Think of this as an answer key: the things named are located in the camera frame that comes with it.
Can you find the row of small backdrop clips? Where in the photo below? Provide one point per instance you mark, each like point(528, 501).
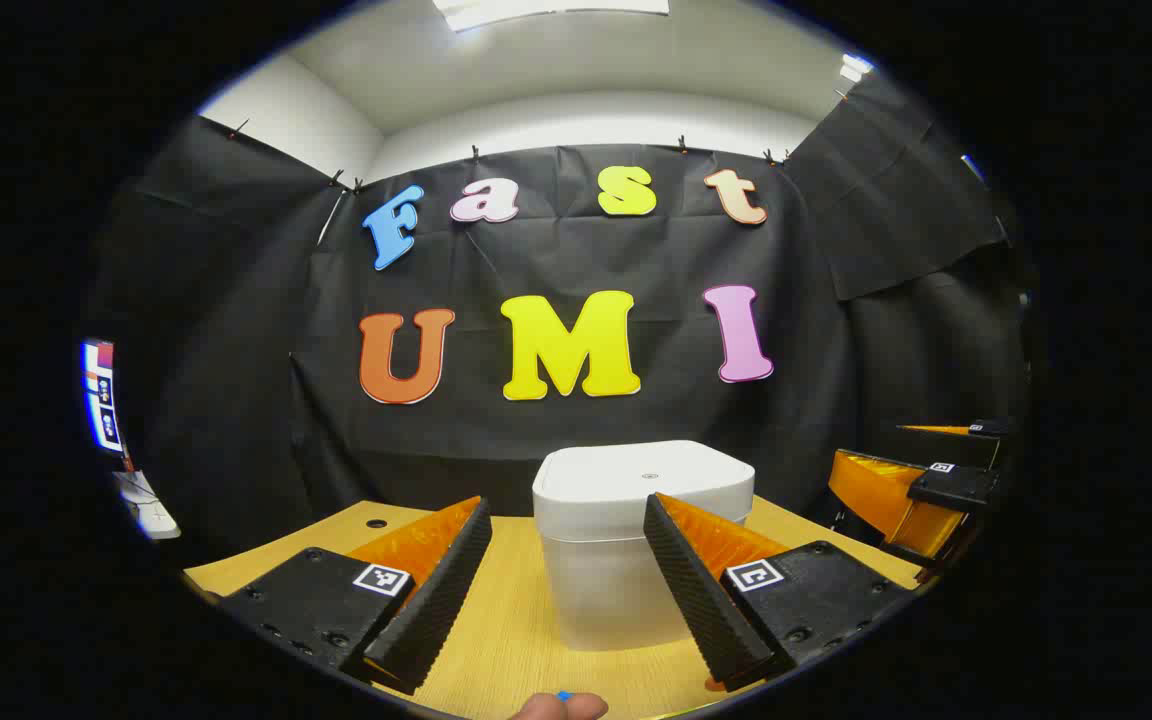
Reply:
point(474, 153)

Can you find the long ceiling light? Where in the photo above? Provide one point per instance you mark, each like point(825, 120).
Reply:
point(546, 10)

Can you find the small ceiling light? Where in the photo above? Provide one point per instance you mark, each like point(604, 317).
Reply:
point(856, 68)

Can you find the black backdrop cloth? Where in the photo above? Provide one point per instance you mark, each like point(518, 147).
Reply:
point(556, 440)

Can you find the white side table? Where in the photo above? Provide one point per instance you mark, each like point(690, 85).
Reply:
point(148, 510)

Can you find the white desktop garbage bin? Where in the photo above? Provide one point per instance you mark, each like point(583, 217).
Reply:
point(596, 500)

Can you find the computer monitor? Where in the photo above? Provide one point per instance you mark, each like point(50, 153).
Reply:
point(102, 400)

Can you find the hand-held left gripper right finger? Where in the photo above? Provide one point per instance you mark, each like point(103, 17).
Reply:
point(701, 600)

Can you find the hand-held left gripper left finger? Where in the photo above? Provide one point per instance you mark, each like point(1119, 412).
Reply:
point(441, 600)

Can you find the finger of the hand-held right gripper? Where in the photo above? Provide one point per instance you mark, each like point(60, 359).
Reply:
point(991, 428)
point(876, 495)

